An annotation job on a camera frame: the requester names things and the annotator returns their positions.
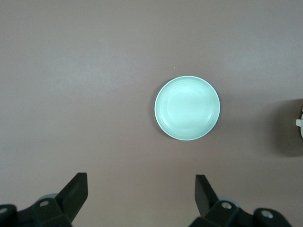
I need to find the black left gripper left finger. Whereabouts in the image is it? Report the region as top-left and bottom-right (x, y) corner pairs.
(0, 172), (89, 227)

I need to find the mint green round plate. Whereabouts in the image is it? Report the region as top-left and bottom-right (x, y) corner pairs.
(154, 75), (221, 141)

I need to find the white rice cooker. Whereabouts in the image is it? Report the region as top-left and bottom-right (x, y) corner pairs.
(295, 105), (303, 139)

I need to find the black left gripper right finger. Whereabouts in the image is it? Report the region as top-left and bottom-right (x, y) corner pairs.
(190, 175), (291, 227)

